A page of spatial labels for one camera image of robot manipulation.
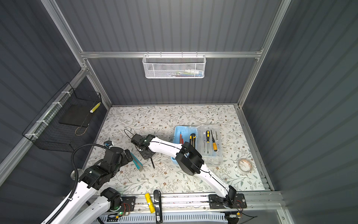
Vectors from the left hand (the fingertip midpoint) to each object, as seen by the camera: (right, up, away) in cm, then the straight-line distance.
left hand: (123, 155), depth 77 cm
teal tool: (+4, -8, +11) cm, 14 cm away
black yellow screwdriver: (+49, +8, +10) cm, 51 cm away
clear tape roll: (+73, -9, +10) cm, 74 cm away
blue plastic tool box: (+32, +9, +25) cm, 42 cm away
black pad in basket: (-29, +23, +3) cm, 37 cm away
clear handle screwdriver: (+47, +7, +9) cm, 49 cm away
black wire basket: (-29, +18, -5) cm, 34 cm away
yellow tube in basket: (-19, +27, +5) cm, 33 cm away
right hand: (+11, -4, +16) cm, 20 cm away
